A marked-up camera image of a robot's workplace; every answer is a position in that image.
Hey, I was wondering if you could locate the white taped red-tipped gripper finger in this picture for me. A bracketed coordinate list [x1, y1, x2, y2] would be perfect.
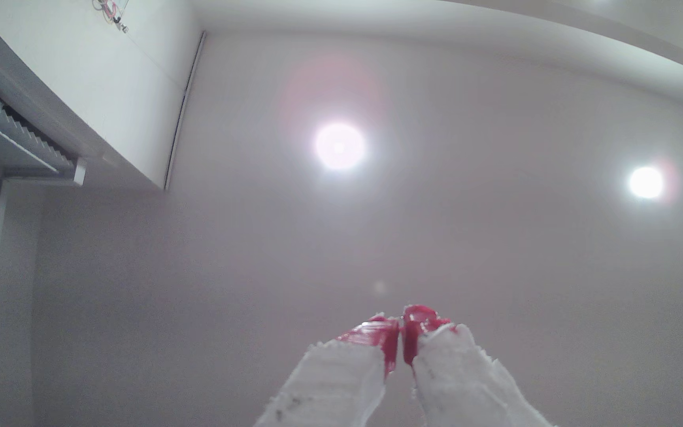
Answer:
[254, 314, 400, 427]
[402, 305, 556, 427]

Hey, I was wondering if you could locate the round ceiling lamp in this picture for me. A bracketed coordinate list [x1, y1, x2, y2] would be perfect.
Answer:
[627, 165, 666, 200]
[313, 121, 368, 173]

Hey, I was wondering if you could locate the thin dark wall trim strip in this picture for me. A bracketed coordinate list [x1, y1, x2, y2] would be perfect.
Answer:
[162, 31, 207, 192]

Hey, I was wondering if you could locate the red and white wire bundle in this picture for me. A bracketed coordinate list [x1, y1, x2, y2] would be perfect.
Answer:
[91, 0, 130, 33]

